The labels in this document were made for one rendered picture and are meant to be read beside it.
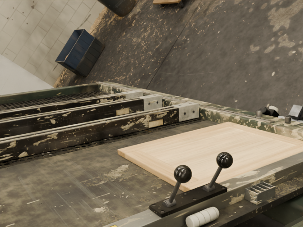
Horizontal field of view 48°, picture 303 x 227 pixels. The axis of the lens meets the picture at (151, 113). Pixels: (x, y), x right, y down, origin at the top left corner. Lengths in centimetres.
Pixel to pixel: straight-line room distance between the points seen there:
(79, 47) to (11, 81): 117
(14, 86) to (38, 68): 154
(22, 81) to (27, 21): 164
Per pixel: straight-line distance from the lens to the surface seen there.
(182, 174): 70
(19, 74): 475
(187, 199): 81
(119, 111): 181
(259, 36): 323
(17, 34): 613
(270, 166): 104
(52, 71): 631
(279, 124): 143
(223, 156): 78
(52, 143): 136
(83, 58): 533
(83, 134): 140
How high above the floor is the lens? 201
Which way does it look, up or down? 34 degrees down
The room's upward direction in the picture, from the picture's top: 55 degrees counter-clockwise
